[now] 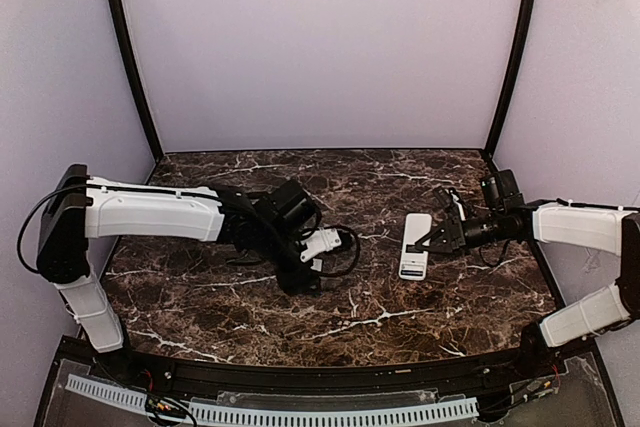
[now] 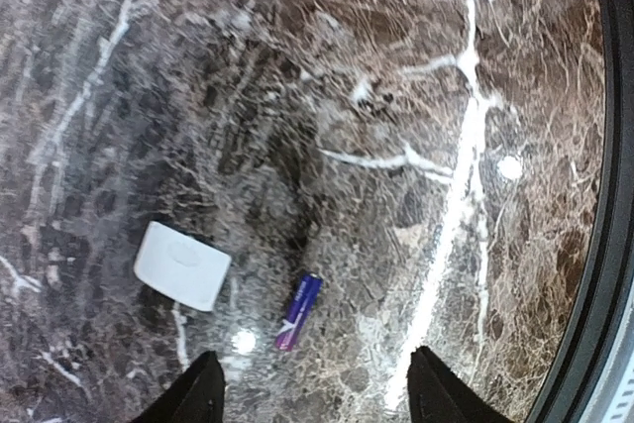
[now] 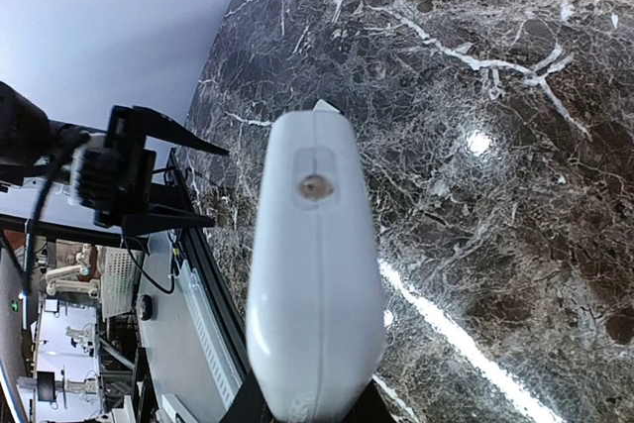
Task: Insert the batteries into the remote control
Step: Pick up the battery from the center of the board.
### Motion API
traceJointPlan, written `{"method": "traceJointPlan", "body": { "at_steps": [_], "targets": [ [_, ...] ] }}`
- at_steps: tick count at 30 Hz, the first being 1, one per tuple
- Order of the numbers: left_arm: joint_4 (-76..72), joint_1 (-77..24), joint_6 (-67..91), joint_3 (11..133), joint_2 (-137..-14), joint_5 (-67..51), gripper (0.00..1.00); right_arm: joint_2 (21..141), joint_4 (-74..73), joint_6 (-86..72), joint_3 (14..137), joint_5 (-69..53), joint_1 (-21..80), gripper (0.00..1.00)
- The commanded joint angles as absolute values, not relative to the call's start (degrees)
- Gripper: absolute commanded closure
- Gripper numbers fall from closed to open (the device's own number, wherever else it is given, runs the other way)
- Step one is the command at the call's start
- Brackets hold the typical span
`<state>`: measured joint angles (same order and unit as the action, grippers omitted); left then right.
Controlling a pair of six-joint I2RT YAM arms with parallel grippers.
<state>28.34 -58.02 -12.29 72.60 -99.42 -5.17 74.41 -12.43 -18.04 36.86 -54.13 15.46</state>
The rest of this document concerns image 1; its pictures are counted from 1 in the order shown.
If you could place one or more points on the blue battery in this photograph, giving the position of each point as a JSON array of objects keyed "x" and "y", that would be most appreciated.
[{"x": 406, "y": 274}]

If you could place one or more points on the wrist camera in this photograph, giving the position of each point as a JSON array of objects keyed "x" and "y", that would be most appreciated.
[
  {"x": 450, "y": 202},
  {"x": 324, "y": 240}
]

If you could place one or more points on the white battery cover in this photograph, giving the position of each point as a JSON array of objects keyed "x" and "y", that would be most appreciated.
[{"x": 317, "y": 265}]

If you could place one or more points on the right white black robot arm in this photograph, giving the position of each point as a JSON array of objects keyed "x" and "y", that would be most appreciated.
[{"x": 613, "y": 229}]

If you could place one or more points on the left black frame post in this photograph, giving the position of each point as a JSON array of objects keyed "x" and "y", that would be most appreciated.
[{"x": 134, "y": 79}]

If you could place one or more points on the black front rail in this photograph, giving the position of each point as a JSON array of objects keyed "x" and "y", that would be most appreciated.
[{"x": 484, "y": 372}]

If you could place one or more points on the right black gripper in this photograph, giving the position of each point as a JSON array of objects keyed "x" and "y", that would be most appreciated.
[{"x": 455, "y": 230}]

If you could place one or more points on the green circuit board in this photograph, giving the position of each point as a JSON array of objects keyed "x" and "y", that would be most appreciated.
[{"x": 163, "y": 407}]

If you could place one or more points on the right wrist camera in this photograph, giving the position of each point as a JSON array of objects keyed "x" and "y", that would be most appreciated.
[{"x": 450, "y": 202}]

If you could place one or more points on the white slotted cable duct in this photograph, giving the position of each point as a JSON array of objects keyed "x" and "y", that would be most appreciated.
[{"x": 413, "y": 408}]

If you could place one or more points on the black frame post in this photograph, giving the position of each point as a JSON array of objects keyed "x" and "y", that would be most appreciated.
[
  {"x": 510, "y": 78},
  {"x": 134, "y": 79}
]

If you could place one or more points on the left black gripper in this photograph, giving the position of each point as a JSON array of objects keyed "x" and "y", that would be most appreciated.
[{"x": 297, "y": 276}]

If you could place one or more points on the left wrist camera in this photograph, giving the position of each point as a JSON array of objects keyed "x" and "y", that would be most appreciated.
[{"x": 324, "y": 240}]

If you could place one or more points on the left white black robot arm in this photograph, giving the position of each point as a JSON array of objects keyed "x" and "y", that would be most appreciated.
[{"x": 279, "y": 226}]

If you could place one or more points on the white remote control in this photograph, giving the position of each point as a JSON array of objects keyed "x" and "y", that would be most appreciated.
[{"x": 414, "y": 257}]

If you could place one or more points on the right black frame post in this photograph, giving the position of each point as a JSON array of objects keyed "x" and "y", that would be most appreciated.
[{"x": 510, "y": 78}]

